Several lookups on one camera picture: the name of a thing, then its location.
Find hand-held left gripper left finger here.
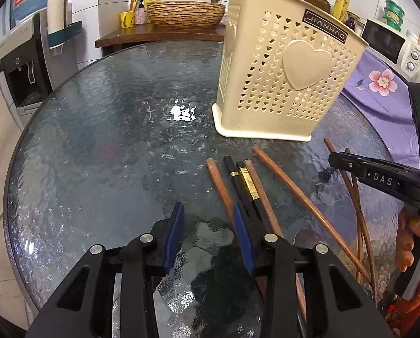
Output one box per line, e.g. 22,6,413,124
26,202,186,338

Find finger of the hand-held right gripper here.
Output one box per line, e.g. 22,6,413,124
328,152,370,183
344,148,420,181

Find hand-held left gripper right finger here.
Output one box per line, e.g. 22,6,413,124
232,202,394,338

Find brown wooden chopstick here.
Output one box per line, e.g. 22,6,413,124
205,158,269,298
244,160,308,324

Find long reddish brown chopstick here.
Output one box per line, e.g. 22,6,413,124
252,145,372,284

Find black chopstick wide gold band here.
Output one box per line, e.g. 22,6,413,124
236,161,271,235

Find black gold-banded chopsticks pair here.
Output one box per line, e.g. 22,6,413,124
223,155,260,226

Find cream heart-pattern utensil holder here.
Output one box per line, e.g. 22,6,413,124
212,0,369,143

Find person's right hand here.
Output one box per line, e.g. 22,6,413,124
395,208,420,272

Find purple floral cloth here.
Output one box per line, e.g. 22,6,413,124
340,47,420,170

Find metal spoon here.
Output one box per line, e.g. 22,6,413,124
294,229,325,254

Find white microwave oven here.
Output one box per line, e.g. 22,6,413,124
361,18,420,79

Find dark bottle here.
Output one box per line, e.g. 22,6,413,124
345,11,361,31

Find green stacked containers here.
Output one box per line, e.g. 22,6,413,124
382,0,406,31

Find yellow canister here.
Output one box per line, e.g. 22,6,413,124
332,0,350,24

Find round wooden tray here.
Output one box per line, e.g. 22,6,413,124
289,0,332,13

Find wooden counter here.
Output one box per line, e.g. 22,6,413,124
95,26,227,57

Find yellow cup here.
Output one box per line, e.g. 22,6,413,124
120,10,137,29

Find woven pattern basin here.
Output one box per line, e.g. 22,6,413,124
145,1,227,31

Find white water dispenser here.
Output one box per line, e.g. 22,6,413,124
0,10,54,115

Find teal wall holder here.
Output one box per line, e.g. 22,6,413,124
47,20,83,49

